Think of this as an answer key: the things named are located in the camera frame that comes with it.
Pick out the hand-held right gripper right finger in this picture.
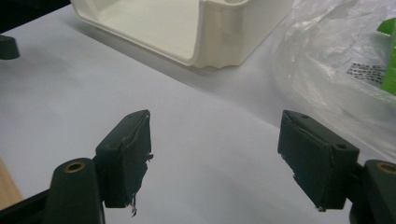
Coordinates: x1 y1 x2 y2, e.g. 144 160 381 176
277 109 361 210

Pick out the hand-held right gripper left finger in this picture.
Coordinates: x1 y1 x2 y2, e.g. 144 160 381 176
94 109 154 209

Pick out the clear plastic bag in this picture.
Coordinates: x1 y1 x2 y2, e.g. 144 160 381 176
270 0 396 163

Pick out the green packet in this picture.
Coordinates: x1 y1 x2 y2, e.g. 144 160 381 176
375 17 396 96

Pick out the white plastic bin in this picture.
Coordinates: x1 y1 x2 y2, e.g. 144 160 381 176
69 0 295 70

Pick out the dark rounded object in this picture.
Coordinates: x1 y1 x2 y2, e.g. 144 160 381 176
0 34 21 61

